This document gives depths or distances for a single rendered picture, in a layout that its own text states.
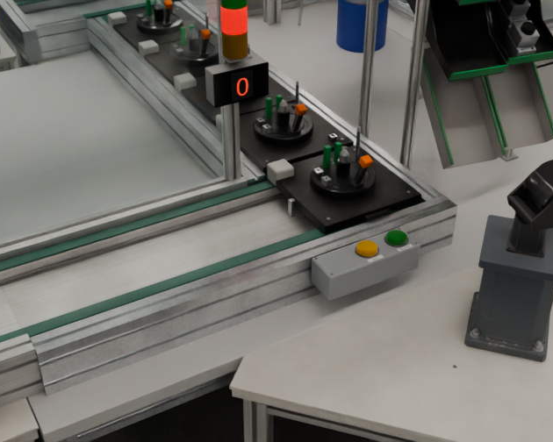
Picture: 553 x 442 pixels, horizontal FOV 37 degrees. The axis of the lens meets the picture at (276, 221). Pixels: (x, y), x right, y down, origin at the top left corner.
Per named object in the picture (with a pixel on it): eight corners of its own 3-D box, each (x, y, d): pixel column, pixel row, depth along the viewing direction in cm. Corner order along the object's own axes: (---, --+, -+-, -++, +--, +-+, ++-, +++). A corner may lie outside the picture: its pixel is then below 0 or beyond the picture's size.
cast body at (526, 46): (531, 60, 178) (545, 36, 172) (513, 61, 177) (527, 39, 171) (514, 30, 182) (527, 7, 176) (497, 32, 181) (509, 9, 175)
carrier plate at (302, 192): (420, 202, 177) (421, 193, 176) (325, 234, 168) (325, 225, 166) (356, 151, 194) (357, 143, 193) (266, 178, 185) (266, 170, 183)
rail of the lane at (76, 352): (452, 244, 180) (458, 202, 174) (46, 395, 144) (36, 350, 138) (435, 231, 184) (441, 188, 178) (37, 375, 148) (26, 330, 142)
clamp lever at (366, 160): (363, 184, 174) (373, 160, 168) (355, 187, 173) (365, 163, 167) (355, 171, 176) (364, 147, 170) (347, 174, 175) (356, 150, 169)
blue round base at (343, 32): (394, 46, 265) (398, 1, 256) (354, 57, 258) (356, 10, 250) (366, 30, 276) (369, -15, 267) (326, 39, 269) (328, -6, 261)
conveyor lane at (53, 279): (416, 235, 183) (420, 197, 177) (36, 373, 149) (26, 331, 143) (344, 174, 203) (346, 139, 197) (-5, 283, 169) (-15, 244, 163)
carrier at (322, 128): (353, 148, 195) (356, 100, 188) (262, 175, 186) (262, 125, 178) (300, 106, 212) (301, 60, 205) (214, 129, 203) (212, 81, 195)
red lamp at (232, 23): (252, 32, 160) (252, 7, 157) (228, 37, 158) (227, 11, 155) (240, 23, 164) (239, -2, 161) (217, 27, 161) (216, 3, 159)
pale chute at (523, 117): (546, 142, 191) (556, 137, 186) (496, 152, 187) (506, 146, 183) (513, 27, 194) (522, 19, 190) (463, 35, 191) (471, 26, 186)
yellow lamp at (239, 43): (252, 56, 163) (252, 32, 160) (229, 61, 161) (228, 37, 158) (240, 46, 166) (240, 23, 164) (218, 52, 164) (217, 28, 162)
